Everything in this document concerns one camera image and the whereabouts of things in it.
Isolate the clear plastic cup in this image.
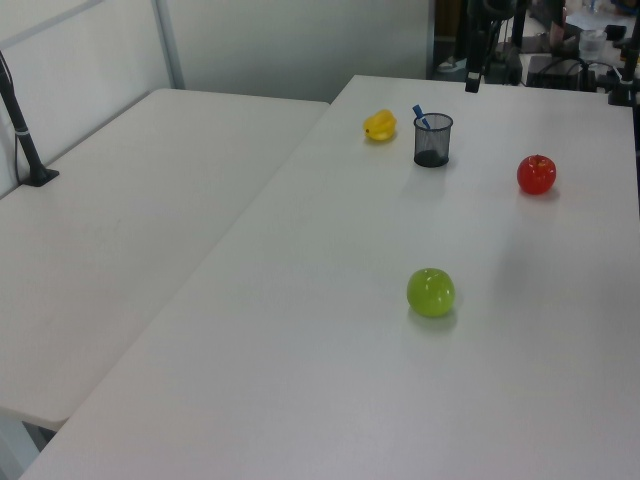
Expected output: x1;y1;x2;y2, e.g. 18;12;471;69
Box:
578;28;609;60

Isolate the black clamp stand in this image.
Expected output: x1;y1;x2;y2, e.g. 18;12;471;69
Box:
607;34;640;107

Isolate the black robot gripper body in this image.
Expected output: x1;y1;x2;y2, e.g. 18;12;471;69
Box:
467;29;488;76

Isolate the black equipment box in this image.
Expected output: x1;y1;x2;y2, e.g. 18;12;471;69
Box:
527;54;619;92

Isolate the black camera stand with base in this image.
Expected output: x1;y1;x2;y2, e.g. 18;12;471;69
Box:
0;49;60;188

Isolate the green apple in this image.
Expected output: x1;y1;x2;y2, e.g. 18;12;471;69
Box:
405;267;457;319

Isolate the black mesh pen cup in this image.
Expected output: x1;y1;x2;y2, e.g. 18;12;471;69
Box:
412;112;454;168

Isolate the yellow starfruit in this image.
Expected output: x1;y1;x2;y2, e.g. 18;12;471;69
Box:
362;108;399;144

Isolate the red apple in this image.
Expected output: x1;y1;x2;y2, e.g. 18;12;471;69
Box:
516;154;558;196

